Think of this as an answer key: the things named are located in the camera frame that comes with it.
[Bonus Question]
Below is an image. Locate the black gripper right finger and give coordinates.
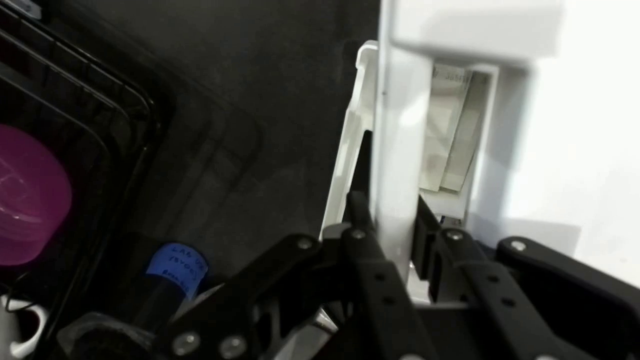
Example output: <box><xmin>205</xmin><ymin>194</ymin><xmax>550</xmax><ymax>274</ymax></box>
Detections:
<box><xmin>409</xmin><ymin>194</ymin><xmax>640</xmax><ymax>360</ymax></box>

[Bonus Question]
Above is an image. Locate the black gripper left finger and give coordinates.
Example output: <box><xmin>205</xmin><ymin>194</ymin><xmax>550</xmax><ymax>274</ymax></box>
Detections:
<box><xmin>151</xmin><ymin>191</ymin><xmax>435</xmax><ymax>360</ymax></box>

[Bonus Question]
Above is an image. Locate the white plastic rack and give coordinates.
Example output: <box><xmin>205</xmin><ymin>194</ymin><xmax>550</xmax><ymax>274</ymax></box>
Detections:
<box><xmin>369</xmin><ymin>0</ymin><xmax>640</xmax><ymax>290</ymax></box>

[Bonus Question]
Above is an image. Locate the white plastic box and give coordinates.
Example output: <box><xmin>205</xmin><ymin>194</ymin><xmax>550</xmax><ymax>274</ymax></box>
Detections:
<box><xmin>317</xmin><ymin>38</ymin><xmax>496</xmax><ymax>305</ymax></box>

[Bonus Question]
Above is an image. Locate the dark bottle blue tape label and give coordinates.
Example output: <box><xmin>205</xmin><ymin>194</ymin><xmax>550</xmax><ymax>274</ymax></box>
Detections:
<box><xmin>54</xmin><ymin>240</ymin><xmax>212</xmax><ymax>360</ymax></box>

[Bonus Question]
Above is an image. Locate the black dish rack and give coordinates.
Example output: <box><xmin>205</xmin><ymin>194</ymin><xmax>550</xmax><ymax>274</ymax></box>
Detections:
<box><xmin>0</xmin><ymin>0</ymin><xmax>168</xmax><ymax>342</ymax></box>

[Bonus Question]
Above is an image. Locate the purple bowl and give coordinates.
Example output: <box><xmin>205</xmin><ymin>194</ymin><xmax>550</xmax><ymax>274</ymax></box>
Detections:
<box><xmin>0</xmin><ymin>122</ymin><xmax>74</xmax><ymax>271</ymax></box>

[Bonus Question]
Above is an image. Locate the white ceramic mug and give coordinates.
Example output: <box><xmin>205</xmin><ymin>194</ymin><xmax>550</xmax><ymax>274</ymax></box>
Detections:
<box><xmin>0</xmin><ymin>294</ymin><xmax>49</xmax><ymax>360</ymax></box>

